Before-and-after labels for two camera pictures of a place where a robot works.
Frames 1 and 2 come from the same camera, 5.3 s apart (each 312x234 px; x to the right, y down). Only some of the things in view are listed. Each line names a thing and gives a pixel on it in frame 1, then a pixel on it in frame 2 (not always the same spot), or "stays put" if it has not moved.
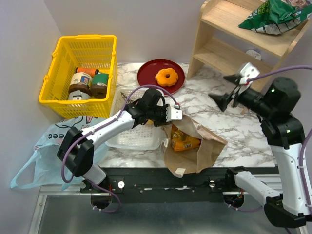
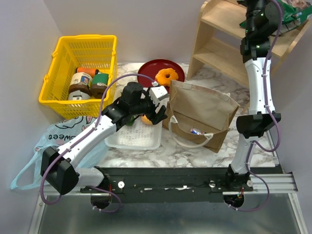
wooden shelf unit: x=221 y=44 stays put
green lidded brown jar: x=99 y=85 stays put
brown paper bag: x=197 y=159 → x=198 y=115
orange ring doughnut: x=160 y=77 stays put
